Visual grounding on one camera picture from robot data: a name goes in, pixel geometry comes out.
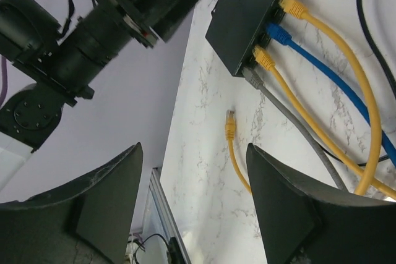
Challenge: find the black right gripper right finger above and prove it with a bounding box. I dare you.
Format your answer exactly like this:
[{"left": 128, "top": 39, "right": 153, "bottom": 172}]
[{"left": 246, "top": 143, "right": 395, "bottom": 263}]

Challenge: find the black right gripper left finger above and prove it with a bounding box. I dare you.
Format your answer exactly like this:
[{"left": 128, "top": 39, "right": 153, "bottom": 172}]
[{"left": 1, "top": 143, "right": 143, "bottom": 263}]

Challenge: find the black network switch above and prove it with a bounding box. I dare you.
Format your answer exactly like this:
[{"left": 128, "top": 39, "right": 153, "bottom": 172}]
[{"left": 205, "top": 0, "right": 285, "bottom": 77}]

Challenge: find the grey ethernet cable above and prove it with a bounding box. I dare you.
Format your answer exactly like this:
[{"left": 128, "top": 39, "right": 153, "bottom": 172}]
[{"left": 243, "top": 67, "right": 347, "bottom": 190}]

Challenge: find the yellow ethernet cable short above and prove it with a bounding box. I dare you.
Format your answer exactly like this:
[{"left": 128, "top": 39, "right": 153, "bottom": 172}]
[{"left": 252, "top": 45, "right": 396, "bottom": 202}]

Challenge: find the blue ethernet cable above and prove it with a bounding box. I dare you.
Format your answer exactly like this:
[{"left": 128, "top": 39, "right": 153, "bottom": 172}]
[{"left": 266, "top": 22, "right": 396, "bottom": 166}]

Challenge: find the yellow ethernet cable long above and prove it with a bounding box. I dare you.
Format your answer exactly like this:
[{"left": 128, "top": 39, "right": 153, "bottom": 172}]
[{"left": 278, "top": 0, "right": 382, "bottom": 196}]

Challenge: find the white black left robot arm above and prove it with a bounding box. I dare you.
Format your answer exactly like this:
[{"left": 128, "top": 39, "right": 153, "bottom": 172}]
[{"left": 1, "top": 0, "right": 199, "bottom": 150}]

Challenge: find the black thin cable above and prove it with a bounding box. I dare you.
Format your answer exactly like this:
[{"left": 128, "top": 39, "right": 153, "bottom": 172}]
[{"left": 129, "top": 232, "right": 174, "bottom": 264}]

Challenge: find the aluminium frame rail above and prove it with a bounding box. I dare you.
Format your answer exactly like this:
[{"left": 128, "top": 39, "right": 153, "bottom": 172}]
[{"left": 149, "top": 168, "right": 191, "bottom": 263}]

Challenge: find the black power adapter cable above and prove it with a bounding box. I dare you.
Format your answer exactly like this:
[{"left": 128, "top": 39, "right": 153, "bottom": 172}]
[{"left": 355, "top": 0, "right": 396, "bottom": 92}]

